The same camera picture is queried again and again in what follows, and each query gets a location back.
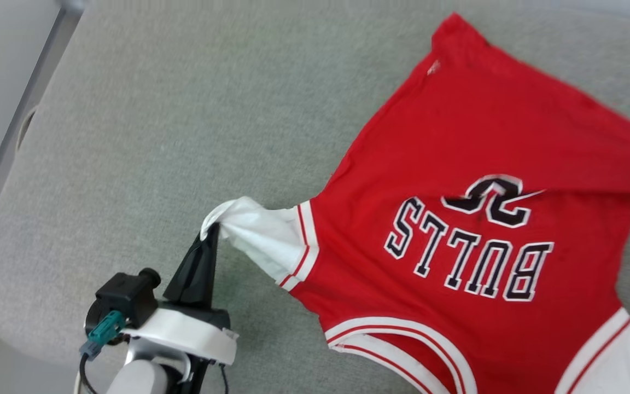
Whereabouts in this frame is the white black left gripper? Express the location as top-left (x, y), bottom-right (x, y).
top-left (122, 223), bottom-right (238, 366)

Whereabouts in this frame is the red Bulls basketball jersey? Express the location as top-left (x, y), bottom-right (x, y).
top-left (200, 12), bottom-right (630, 394)

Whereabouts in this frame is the grey fabric sofa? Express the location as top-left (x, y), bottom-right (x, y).
top-left (0, 0), bottom-right (630, 394)

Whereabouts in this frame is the grey metal floor strip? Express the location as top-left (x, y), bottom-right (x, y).
top-left (0, 0), bottom-right (86, 241)

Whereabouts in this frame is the black cable with teal connector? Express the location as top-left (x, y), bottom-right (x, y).
top-left (77, 310), bottom-right (127, 394)

